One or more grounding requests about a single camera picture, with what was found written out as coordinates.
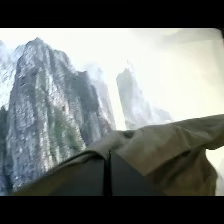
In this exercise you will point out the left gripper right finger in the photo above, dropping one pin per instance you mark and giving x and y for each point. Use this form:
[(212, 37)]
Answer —
[(130, 181)]

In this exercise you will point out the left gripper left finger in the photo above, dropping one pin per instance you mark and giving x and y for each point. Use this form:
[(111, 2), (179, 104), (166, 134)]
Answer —
[(86, 180)]

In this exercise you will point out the brown T-shirt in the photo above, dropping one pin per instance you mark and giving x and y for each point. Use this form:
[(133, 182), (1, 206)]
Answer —
[(166, 146)]

